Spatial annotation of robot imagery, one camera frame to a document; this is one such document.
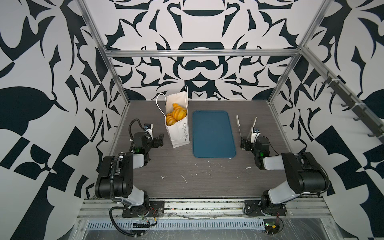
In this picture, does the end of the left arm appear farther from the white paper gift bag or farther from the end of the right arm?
the end of the right arm

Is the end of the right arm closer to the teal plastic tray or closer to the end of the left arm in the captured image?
the teal plastic tray

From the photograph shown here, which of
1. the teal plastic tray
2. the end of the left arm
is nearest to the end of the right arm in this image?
the teal plastic tray

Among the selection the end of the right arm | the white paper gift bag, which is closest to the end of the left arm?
the white paper gift bag

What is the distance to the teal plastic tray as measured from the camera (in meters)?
0.94
